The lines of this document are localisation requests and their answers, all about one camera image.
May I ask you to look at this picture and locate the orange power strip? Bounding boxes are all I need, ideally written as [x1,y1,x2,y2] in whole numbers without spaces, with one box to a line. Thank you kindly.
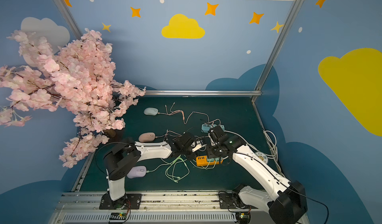
[196,155,223,168]

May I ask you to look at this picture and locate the green charging cable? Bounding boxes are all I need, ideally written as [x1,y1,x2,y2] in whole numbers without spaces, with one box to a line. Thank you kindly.
[146,154,221,183]

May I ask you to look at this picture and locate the lavender wireless mouse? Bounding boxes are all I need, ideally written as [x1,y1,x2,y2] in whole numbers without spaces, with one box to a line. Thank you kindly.
[127,166,147,179]

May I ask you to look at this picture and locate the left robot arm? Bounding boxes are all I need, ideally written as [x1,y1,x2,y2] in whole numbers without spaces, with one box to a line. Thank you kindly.
[103,132,204,201]

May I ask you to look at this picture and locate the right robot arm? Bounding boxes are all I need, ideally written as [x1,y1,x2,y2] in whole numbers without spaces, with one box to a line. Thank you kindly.
[208,126,308,224]

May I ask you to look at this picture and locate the pink mouse upper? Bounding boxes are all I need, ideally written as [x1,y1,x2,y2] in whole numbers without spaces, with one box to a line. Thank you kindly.
[138,132,156,143]

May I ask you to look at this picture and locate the teal power strip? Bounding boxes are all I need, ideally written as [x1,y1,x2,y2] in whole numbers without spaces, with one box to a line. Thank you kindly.
[201,124,217,133]

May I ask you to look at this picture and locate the tin can with label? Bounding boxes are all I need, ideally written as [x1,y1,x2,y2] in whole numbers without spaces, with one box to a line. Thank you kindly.
[255,151,269,164]

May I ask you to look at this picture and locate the pink cherry blossom tree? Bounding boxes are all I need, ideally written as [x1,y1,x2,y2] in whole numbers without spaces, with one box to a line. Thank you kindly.
[1,30,146,168]

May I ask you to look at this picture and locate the pink charging cable upper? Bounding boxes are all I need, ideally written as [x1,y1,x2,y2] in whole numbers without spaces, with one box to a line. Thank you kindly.
[157,102,221,126]

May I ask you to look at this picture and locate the pale blue wireless mouse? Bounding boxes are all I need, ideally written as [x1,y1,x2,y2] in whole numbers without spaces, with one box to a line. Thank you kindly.
[144,107,159,116]

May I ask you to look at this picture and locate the white power cords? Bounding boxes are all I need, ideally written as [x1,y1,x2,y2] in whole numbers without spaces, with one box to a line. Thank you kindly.
[223,130,293,190]

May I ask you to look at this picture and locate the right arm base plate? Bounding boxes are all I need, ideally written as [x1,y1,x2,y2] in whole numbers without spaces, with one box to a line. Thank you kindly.
[217,191,250,210]

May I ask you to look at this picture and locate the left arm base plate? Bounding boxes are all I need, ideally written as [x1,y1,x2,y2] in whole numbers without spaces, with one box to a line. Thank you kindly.
[99,193,142,210]

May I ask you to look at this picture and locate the aluminium rail base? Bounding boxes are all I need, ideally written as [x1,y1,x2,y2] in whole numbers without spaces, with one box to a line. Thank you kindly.
[47,190,311,224]

